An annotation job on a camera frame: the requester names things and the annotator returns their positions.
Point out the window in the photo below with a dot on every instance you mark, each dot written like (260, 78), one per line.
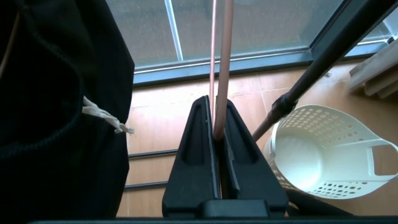
(248, 31)

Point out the black garment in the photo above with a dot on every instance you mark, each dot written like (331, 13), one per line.
(62, 124)

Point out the white laundry basket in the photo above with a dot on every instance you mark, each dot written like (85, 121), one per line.
(298, 161)

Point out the beige curtain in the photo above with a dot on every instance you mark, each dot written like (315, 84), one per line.
(379, 74)

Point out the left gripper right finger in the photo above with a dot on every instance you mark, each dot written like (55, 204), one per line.
(252, 180)

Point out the black clothes rack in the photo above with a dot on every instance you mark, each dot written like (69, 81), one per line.
(284, 105)

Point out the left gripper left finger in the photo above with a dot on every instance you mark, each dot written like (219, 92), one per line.
(192, 180)

